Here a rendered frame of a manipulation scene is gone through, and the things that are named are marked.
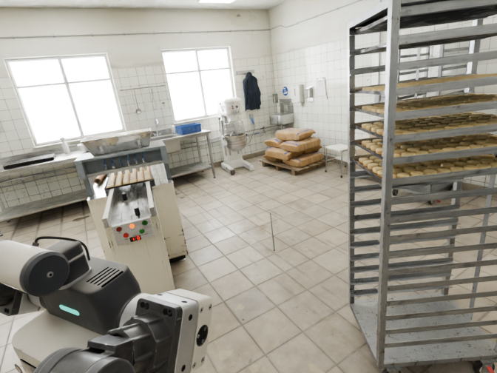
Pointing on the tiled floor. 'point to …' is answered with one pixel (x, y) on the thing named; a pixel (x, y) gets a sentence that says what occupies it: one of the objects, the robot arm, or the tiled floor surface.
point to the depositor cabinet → (176, 251)
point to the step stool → (339, 156)
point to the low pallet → (293, 166)
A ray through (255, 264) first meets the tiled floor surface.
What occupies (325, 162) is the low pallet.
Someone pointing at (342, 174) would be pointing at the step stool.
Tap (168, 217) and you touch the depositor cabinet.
